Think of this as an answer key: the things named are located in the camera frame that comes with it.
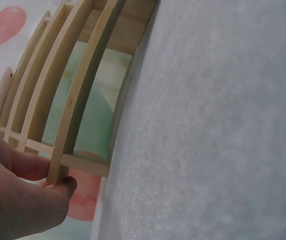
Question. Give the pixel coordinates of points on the person's left hand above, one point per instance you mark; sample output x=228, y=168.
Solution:
x=12, y=200

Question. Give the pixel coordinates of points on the wooden slatted rack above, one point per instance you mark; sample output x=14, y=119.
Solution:
x=83, y=75

